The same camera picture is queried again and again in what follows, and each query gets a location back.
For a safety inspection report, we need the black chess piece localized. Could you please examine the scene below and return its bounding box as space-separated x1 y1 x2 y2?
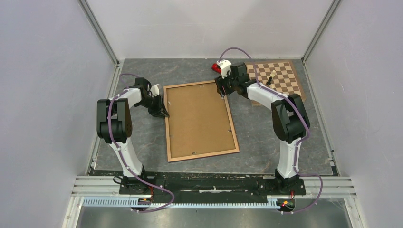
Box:
266 77 273 87

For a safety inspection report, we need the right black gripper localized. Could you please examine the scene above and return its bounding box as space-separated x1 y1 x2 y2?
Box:
215 69 239 97

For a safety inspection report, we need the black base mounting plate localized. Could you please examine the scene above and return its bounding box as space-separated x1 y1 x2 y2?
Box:
119 171 306 204

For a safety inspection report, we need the right aluminium corner post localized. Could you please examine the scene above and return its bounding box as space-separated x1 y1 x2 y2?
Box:
301 0 342 65

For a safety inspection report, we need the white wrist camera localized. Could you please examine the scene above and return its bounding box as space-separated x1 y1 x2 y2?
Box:
150 84 163 97
216 59 231 78

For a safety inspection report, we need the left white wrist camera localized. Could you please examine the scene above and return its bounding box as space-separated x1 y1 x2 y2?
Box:
150 84 163 97

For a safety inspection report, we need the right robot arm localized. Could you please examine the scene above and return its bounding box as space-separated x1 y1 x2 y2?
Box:
211 60 309 195

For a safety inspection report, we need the wooden chessboard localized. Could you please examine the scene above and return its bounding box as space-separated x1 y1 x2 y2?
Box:
245 59 307 101

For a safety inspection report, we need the wooden picture frame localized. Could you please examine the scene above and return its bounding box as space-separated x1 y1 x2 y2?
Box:
163 80 240 163

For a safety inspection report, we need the aluminium corner post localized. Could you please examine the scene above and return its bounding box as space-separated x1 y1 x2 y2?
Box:
301 0 342 65
78 0 124 67

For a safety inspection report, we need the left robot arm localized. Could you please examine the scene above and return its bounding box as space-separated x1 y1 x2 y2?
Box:
96 77 169 194

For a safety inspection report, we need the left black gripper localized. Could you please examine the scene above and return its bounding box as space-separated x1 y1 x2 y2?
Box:
136 94 170 119

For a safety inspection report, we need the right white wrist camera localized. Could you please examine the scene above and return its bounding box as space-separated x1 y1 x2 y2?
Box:
216 59 231 78

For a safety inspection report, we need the aluminium rail frame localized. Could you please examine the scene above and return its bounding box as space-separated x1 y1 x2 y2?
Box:
62 176 367 228

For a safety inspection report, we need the left aluminium corner post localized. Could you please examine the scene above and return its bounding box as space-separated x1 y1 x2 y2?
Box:
78 0 124 67

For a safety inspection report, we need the red cylindrical object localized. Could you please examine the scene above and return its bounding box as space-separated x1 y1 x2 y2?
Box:
211 63 221 74

